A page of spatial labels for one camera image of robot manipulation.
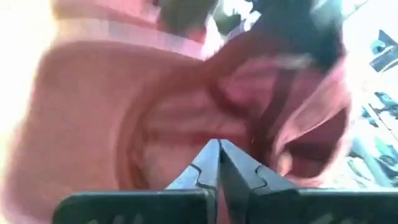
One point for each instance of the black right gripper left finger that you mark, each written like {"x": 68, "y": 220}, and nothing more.
{"x": 140, "y": 208}

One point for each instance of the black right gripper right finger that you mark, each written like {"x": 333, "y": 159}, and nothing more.
{"x": 295, "y": 208}

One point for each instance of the maroon baseball cap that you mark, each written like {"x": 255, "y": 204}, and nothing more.
{"x": 109, "y": 109}

